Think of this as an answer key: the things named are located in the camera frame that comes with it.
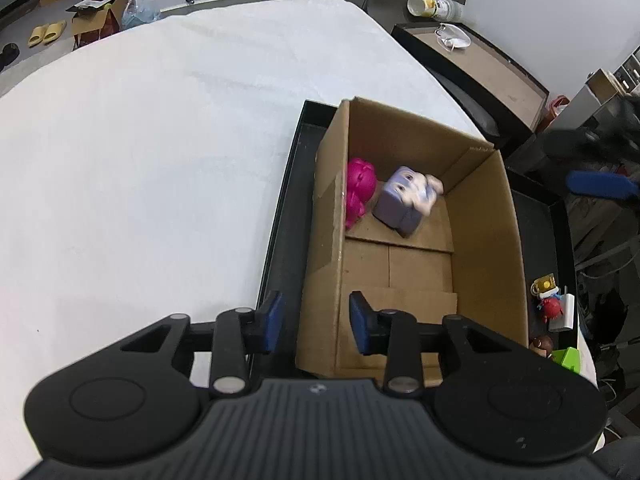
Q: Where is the blue plastic bag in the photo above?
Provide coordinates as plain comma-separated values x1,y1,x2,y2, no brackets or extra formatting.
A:
121,0,162,31

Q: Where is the grey desk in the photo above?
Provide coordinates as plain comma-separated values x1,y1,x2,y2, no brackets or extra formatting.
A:
547,45,640,136

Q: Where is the green toy bin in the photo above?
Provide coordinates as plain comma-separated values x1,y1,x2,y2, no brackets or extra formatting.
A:
551,346,583,373

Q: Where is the purple cube toy figure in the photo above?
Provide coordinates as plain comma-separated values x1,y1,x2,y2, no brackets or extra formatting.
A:
372,166,446,238

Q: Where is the plastic bottle with yellow label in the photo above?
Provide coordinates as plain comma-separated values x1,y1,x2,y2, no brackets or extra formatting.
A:
406,0,463,22

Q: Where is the patterned desk tray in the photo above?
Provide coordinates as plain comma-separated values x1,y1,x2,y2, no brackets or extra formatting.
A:
585,67,626,103

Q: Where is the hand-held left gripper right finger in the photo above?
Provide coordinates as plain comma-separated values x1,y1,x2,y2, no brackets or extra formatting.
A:
348,290,531,396

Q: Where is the grey drawer organizer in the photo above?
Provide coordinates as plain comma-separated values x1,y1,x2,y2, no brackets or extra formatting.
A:
617,45,640,81

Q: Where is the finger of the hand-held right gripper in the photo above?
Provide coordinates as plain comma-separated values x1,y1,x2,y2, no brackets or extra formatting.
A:
542,127,640,163
566,169,640,206

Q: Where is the small white box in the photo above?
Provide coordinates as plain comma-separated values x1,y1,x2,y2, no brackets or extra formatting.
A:
549,292,576,332

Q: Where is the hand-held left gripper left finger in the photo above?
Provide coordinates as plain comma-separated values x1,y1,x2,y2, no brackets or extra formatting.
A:
120,290,286,396

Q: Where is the brown cardboard box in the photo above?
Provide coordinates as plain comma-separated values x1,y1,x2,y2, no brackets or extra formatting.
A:
71,1,127,51

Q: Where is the brown-lined black tray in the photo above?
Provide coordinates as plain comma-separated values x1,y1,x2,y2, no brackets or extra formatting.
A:
391,22,550,133

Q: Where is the beige tote bag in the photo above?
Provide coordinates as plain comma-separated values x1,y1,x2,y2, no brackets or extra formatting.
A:
570,195,640,271

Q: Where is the white face mask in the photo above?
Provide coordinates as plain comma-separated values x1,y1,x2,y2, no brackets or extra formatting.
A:
434,22,472,53

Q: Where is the red and yellow toy figure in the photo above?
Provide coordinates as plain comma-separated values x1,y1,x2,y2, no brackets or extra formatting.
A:
531,273,563,322

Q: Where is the pink toy figure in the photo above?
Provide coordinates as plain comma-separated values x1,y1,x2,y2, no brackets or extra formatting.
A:
345,157,378,231

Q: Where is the large black tray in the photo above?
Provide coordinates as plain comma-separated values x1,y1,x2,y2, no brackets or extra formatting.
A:
255,100,586,381

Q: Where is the flat black package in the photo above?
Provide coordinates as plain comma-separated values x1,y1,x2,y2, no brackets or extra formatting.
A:
66,0,128,12

